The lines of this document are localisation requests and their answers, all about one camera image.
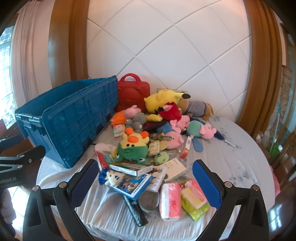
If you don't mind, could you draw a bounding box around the wooden chair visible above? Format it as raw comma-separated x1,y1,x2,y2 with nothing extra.
272,133,296,188

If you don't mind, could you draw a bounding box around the pink tissue pack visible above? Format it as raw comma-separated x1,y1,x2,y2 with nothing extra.
159,182,182,222

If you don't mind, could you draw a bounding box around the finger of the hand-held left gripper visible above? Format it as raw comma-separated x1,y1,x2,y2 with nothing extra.
0,145,46,166
0,135,21,150

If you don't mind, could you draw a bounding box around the white bear doll blue dress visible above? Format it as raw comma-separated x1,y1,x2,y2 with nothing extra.
99,168,127,186

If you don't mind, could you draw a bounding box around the white curtain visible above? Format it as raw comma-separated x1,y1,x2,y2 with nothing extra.
11,0,54,106

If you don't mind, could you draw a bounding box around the brown dog plush striped shirt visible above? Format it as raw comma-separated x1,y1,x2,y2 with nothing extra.
178,98,214,121

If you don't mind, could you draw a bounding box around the pastel tissue box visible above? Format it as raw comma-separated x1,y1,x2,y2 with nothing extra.
112,124,127,138

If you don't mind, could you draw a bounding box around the grey plush toy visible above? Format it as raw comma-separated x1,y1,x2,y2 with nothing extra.
126,113,149,133

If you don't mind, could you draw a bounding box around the window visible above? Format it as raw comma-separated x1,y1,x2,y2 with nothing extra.
0,23,15,130

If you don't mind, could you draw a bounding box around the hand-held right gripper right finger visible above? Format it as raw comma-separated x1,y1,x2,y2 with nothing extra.
192,159,271,241

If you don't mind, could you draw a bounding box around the wooden door frame post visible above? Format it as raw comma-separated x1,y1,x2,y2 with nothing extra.
235,0,283,139
48,0,90,82

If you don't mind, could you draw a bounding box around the yellow chick plush green suit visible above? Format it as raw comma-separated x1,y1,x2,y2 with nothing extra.
114,127,150,165

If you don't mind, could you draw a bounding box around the round pink plush toy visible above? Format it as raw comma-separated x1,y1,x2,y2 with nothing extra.
165,131,184,150

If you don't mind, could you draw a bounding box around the green and red flat box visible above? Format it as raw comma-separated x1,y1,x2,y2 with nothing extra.
110,162,153,178

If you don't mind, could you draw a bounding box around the yellow green wipes packet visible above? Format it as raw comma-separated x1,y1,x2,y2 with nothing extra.
148,140,169,156

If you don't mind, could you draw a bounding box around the green and pink wipes pack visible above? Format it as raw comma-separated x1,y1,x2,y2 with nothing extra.
180,179,211,222

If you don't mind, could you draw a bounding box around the red and white slim packet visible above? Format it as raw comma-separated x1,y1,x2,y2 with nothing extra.
180,135,192,159

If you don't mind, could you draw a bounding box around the pink pig plush orange dress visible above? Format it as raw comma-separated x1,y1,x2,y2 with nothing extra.
110,105,143,127

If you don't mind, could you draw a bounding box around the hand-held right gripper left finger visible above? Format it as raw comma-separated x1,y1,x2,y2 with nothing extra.
22,159,100,241

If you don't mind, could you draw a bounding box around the white and green box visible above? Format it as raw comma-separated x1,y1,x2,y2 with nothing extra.
162,158,187,181

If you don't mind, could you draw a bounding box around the red dressed plush toy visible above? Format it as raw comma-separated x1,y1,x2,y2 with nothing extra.
158,103,183,121

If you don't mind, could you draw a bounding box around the small green monster plush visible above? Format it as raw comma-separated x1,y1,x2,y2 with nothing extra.
154,151,169,166

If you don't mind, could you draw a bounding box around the pink cushion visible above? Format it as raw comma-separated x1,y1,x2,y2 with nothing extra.
272,166,282,195

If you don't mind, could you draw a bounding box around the red and white long box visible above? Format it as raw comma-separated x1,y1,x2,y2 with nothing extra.
96,149,115,171

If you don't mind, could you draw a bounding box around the red plastic carry case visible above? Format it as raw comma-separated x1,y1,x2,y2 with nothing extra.
115,73,151,114

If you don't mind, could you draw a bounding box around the cloth-covered round desktop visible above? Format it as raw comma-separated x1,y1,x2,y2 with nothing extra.
36,115,278,241

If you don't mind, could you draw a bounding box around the white cartoon print box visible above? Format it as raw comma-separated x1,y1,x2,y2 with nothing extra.
145,165,167,193

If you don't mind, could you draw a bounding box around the yellow mouse plush toy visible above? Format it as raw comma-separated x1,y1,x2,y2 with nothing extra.
144,88,191,122

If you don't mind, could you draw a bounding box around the teal and pink plush toy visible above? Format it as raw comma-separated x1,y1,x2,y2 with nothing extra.
186,120,217,141

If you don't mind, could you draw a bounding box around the pink pig plush toy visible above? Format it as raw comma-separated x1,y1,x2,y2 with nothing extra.
170,115,190,134

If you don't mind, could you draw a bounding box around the blue plastic crate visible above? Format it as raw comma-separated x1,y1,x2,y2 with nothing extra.
15,75,120,169

